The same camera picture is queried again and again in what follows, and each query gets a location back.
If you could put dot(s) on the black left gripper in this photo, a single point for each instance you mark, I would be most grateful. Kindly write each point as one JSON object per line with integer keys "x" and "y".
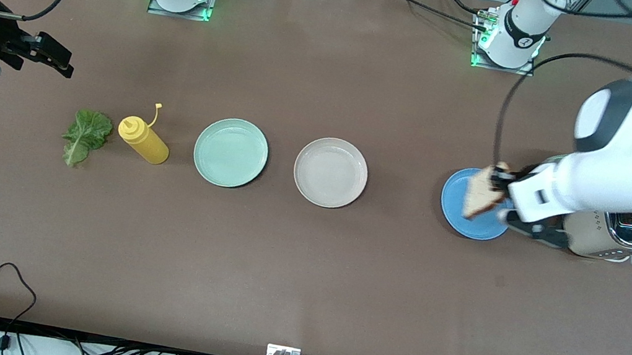
{"x": 501, "y": 181}

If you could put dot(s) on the bread slice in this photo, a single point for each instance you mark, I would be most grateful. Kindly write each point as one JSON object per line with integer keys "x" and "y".
{"x": 479, "y": 195}

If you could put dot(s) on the green lettuce leaf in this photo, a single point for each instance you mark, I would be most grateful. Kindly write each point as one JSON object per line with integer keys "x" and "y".
{"x": 85, "y": 134}

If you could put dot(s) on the yellow squeeze sauce bottle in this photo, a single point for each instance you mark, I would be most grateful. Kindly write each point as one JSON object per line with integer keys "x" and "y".
{"x": 146, "y": 143}

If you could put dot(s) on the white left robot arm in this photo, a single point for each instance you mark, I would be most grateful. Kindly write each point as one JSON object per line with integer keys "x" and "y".
{"x": 629, "y": 136}

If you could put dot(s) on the blue plate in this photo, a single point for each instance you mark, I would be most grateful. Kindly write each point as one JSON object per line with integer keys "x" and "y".
{"x": 474, "y": 229}

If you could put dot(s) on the beige plate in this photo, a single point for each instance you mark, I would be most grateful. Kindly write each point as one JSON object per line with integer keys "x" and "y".
{"x": 329, "y": 173}

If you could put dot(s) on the mint green plate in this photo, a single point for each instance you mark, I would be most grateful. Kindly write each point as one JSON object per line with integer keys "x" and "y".
{"x": 230, "y": 155}

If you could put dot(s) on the beige chrome toaster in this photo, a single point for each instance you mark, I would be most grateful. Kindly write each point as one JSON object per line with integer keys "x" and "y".
{"x": 585, "y": 240}

